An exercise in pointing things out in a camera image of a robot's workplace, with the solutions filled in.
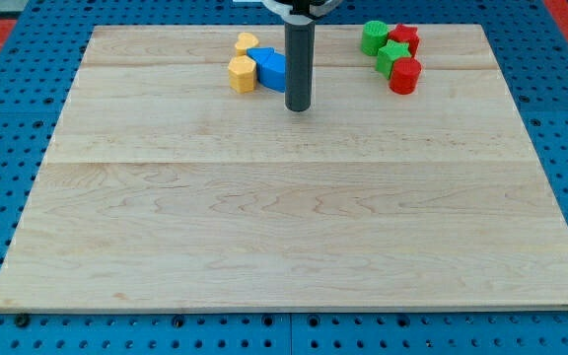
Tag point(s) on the blue cube block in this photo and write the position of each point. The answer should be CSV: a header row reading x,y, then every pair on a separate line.
x,y
271,71

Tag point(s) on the yellow hexagon block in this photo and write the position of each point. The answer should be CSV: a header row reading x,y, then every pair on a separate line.
x,y
242,74

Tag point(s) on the light wooden board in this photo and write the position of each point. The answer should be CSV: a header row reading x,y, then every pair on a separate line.
x,y
164,191

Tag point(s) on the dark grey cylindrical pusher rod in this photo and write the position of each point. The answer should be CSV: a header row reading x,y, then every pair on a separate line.
x,y
299,55

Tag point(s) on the yellow heart block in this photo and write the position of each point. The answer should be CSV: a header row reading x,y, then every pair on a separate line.
x,y
245,41

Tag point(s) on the red cylinder block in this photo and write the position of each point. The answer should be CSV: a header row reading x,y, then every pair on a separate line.
x,y
404,75

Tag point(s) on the green star block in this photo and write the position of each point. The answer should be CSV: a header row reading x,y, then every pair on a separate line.
x,y
389,54

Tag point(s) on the green cylinder block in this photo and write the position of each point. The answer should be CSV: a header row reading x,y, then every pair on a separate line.
x,y
374,36

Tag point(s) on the red star block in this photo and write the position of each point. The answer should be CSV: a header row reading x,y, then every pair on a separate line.
x,y
406,34

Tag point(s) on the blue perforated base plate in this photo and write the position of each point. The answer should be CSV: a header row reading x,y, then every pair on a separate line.
x,y
37,66

